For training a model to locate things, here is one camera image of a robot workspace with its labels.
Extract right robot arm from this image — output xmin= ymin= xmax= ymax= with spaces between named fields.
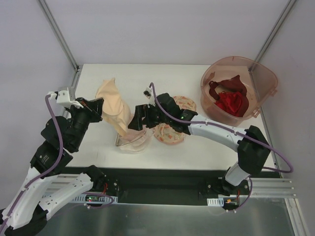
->
xmin=128 ymin=93 xmax=270 ymax=196

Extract floral mesh laundry bag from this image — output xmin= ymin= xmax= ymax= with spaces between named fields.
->
xmin=154 ymin=95 xmax=197 ymax=146

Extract beige bra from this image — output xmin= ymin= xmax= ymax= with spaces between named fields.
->
xmin=95 ymin=78 xmax=131 ymax=136

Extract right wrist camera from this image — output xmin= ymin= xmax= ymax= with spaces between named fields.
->
xmin=143 ymin=86 xmax=154 ymax=99

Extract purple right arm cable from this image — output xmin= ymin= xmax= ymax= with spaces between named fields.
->
xmin=149 ymin=82 xmax=294 ymax=214

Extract right aluminium frame post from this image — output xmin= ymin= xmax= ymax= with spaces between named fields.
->
xmin=254 ymin=0 xmax=298 ymax=63

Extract left aluminium frame post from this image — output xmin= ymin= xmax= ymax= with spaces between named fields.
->
xmin=37 ymin=0 xmax=80 ymax=72

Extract translucent pink plastic basket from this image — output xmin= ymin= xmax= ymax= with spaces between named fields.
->
xmin=200 ymin=56 xmax=278 ymax=126

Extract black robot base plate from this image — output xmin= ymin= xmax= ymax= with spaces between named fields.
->
xmin=71 ymin=167 xmax=281 ymax=205

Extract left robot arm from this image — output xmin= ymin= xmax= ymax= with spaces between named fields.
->
xmin=0 ymin=98 xmax=106 ymax=236

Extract aluminium frame post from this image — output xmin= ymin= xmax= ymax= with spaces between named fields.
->
xmin=254 ymin=0 xmax=298 ymax=63
xmin=37 ymin=0 xmax=80 ymax=72

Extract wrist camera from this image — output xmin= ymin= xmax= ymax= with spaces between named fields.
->
xmin=57 ymin=87 xmax=76 ymax=108
xmin=143 ymin=86 xmax=154 ymax=99

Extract white mesh laundry bag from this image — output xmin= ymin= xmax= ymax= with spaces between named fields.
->
xmin=115 ymin=128 xmax=153 ymax=154

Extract aluminium table edge rail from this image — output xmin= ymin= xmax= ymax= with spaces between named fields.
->
xmin=251 ymin=178 xmax=297 ymax=199

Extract dark red bra in basket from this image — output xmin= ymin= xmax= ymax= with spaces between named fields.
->
xmin=209 ymin=75 xmax=247 ymax=100

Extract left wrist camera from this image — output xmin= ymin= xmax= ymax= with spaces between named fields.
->
xmin=57 ymin=87 xmax=76 ymax=108

